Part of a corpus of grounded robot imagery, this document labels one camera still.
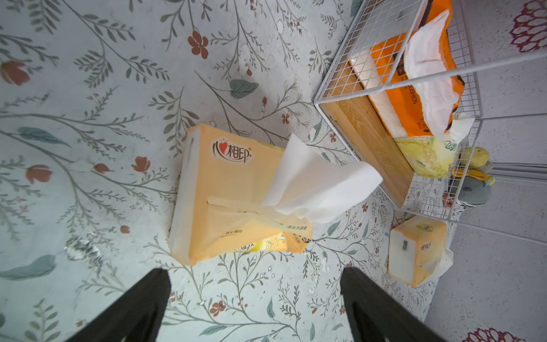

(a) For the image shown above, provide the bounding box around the small grey yellow plush toy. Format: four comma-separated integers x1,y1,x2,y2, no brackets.
442,147,496,209

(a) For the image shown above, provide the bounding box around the white wire three-tier shelf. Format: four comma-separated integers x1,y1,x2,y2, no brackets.
314,1,546,222

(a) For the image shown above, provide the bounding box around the yellow tissue pack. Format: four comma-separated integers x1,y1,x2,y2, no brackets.
388,216,454,288

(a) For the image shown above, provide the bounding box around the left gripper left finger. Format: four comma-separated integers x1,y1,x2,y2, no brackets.
68,268,171,341

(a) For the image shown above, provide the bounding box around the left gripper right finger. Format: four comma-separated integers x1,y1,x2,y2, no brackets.
340,267,444,341

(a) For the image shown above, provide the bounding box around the orange tissue pack bottom shelf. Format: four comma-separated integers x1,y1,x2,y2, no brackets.
350,1,464,139

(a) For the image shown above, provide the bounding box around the yellow-green tissue pack bottom shelf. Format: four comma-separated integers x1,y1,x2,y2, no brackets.
395,118,475,179

